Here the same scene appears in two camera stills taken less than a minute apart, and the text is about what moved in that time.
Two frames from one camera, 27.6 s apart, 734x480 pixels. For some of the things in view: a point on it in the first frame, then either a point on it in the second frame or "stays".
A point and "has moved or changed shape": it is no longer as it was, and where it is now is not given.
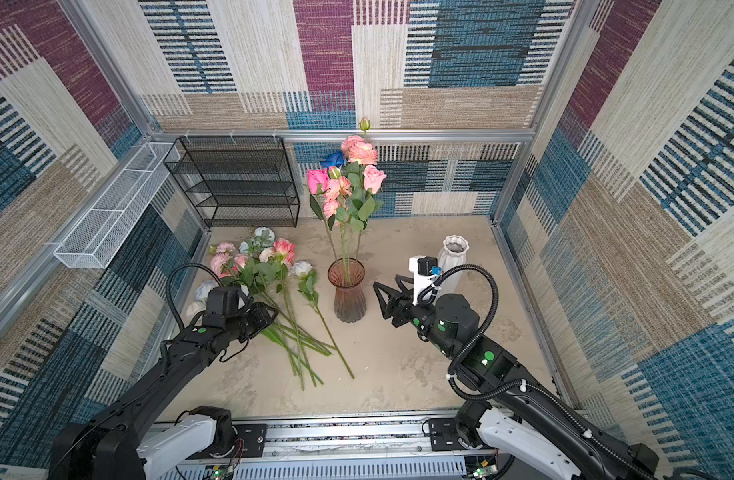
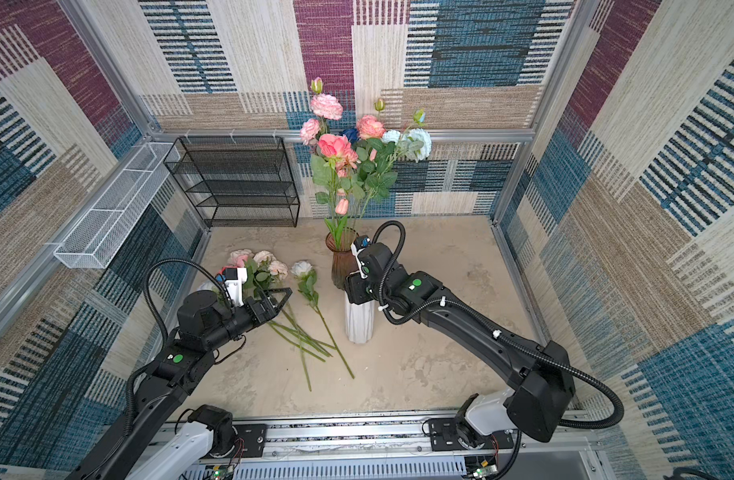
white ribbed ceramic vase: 452,256 -> 359,320
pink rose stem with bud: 358,151 -> 372,127
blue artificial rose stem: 334,160 -> 352,134
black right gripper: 400,301 -> 354,285
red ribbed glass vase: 347,275 has moved or changed shape
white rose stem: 309,289 stays
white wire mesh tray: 97,238 stays
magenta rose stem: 318,179 -> 332,146
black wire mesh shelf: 236,181 stays
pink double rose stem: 335,206 -> 351,160
